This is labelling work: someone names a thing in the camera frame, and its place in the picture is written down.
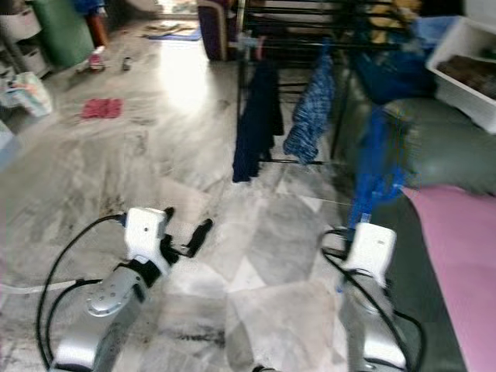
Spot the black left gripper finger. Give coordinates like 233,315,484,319
180,219,214,259

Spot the blue plastic hanger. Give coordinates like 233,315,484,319
337,108,408,291

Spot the pink plastic hanger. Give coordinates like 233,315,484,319
257,35,272,63

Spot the pink sheet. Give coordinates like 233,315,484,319
403,184,496,372

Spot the dark navy hanging garment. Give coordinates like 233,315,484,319
232,58,284,184

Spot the blue plaid shirt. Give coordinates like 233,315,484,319
283,43,338,165

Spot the grey green leather sofa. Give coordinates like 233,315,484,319
329,70,496,372

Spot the red crumpled floor cloth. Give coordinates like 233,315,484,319
80,98,123,120

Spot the blue bag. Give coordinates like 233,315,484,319
353,46,439,105

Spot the dark purple armchair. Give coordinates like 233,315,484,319
198,0,249,61

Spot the blue door mat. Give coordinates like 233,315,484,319
143,22,202,41

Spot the patterned shopping bag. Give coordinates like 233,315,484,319
2,71,52,117

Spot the brown garment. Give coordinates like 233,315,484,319
440,54,496,98

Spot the mustard yellow garment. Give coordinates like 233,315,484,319
368,0,419,43

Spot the light blue folded cloth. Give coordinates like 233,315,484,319
411,15,462,51

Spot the black metal drying rack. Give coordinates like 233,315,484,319
236,0,458,165

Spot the dark green storage bin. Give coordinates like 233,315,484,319
33,0,94,69

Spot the white plastic storage box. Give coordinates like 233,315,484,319
426,17,496,134

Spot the blue hanging garment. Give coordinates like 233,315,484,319
74,0,105,16

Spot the shelf unit with white bins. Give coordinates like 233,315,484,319
0,0,47,78

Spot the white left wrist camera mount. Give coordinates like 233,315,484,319
124,206,167,264

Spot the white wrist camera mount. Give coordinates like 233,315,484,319
343,223,396,286
124,206,167,264

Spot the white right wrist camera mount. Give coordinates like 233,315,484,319
343,223,396,286

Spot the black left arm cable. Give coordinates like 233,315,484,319
35,213,129,372

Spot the translucent white hose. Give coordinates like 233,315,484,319
0,281,51,297

